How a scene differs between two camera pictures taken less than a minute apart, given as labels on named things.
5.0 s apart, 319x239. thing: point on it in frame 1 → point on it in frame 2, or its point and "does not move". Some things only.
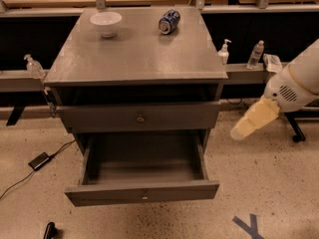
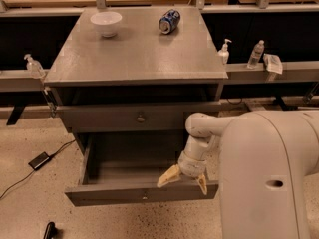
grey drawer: x=144 y=167 does not move
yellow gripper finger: x=263 y=112 → x=170 y=175
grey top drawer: x=120 y=117 does not move
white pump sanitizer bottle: x=223 y=53 does not move
